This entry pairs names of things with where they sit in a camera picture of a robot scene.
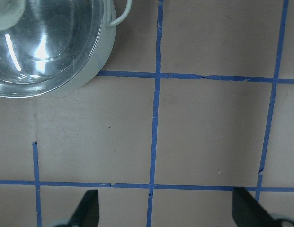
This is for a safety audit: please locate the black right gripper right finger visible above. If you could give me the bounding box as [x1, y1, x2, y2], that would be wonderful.
[232, 187, 274, 227]

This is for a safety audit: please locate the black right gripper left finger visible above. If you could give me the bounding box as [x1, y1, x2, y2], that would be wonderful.
[69, 190, 99, 227]

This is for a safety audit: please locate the glass pot lid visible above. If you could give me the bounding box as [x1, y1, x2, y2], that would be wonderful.
[0, 0, 107, 98]

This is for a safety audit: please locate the grey steel cooking pot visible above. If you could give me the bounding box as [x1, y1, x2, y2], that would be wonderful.
[0, 0, 133, 98]

